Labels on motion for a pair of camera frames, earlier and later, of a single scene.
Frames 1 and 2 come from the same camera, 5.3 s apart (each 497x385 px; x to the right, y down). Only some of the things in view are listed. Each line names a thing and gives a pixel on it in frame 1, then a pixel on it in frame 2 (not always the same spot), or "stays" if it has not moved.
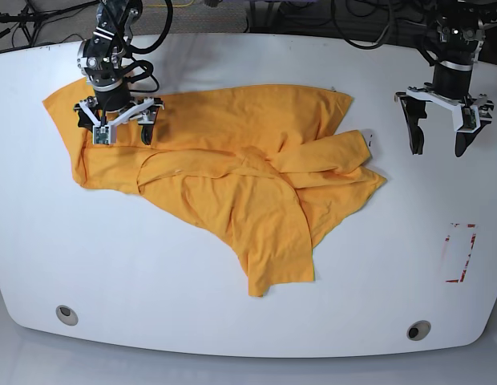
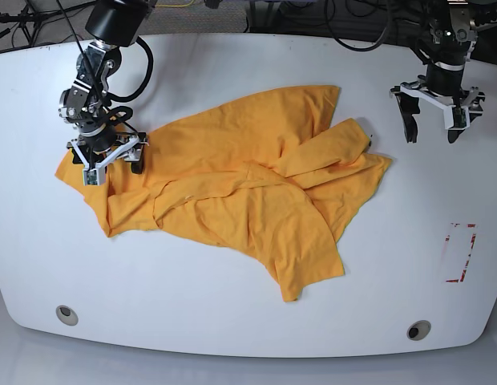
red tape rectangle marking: [462, 274] stays
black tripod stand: [30, 19] stays
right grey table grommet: [418, 330] stays
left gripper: [113, 105] → [94, 149]
